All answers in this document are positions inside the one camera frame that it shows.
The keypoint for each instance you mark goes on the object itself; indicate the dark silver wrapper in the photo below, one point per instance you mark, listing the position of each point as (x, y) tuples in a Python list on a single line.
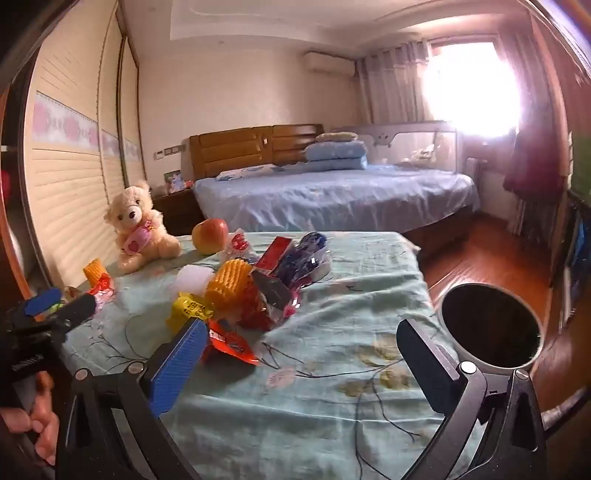
[(272, 288)]

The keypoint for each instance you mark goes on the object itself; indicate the small red wrapper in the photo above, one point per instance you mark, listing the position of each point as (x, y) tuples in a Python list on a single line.
[(101, 288)]

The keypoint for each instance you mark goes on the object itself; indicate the cream teddy bear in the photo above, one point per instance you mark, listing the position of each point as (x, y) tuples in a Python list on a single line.
[(138, 221)]

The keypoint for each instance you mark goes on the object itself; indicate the white round bin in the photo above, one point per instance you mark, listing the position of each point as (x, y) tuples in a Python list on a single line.
[(489, 323)]

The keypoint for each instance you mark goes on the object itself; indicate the white air conditioner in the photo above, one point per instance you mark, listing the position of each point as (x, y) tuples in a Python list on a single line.
[(328, 63)]

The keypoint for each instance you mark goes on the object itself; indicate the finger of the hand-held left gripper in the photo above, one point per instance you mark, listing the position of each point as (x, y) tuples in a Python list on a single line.
[(42, 302), (74, 310)]

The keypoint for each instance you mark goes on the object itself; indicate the blue plastic wrapper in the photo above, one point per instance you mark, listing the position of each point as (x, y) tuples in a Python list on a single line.
[(298, 263)]

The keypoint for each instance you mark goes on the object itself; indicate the yellow wrapper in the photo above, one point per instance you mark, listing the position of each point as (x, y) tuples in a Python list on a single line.
[(187, 310)]

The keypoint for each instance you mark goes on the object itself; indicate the white red-print plastic bag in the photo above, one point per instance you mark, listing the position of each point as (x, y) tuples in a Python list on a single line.
[(239, 244)]

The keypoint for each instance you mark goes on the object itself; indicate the wall switch panel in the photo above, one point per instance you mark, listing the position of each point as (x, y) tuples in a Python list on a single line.
[(168, 151)]

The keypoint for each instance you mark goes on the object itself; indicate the long red wrapper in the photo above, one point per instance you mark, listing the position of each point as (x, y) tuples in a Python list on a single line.
[(273, 253)]

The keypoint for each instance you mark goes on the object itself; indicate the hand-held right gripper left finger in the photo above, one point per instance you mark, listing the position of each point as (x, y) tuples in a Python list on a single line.
[(178, 360)]

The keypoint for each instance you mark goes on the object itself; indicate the bed with blue sheet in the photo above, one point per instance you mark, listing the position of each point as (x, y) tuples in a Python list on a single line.
[(332, 194)]

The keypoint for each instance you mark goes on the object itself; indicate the grey patterned curtain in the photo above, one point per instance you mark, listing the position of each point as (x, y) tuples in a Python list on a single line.
[(392, 83), (526, 78)]

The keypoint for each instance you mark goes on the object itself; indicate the grey bed guard rail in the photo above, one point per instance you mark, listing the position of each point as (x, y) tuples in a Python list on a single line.
[(406, 143)]

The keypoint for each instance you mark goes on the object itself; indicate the dark wooden nightstand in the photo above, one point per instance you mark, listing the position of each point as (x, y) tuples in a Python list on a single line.
[(178, 212)]

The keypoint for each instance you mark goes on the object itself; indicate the small yellow-green pillow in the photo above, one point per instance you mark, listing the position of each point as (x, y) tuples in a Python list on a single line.
[(337, 136)]

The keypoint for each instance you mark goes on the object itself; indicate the sliding door wardrobe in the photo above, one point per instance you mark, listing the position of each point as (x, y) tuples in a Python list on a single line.
[(69, 184)]

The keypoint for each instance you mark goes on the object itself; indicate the wooden headboard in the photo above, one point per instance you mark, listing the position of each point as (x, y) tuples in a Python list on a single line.
[(235, 150)]

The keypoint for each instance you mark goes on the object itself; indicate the crumpled red wrapper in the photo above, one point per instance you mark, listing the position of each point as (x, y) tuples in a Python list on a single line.
[(263, 316)]

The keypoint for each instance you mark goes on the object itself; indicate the folded light blue quilt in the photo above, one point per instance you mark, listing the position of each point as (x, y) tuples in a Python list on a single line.
[(334, 154)]

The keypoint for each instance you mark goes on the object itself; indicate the bright window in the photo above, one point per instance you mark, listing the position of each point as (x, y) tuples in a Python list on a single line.
[(471, 87)]

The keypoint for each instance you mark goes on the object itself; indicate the red apple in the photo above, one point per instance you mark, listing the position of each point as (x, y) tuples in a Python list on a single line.
[(210, 236)]

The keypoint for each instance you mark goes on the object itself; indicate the flat blue patterned pillow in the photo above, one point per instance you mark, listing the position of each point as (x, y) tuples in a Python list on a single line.
[(244, 172)]

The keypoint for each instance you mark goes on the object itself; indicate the colourful box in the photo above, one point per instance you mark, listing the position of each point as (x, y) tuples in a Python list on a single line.
[(178, 182)]

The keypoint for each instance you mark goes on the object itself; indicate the teal floral bedsheet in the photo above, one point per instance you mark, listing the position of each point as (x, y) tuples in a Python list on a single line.
[(323, 332)]

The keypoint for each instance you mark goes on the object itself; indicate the person's left hand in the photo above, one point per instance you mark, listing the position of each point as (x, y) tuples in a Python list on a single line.
[(44, 424)]

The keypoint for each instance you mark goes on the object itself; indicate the red orange snack wrapper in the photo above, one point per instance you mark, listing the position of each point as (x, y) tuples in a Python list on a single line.
[(231, 346)]

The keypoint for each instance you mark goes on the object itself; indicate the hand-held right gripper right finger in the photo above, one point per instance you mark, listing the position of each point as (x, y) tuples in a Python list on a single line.
[(427, 369)]

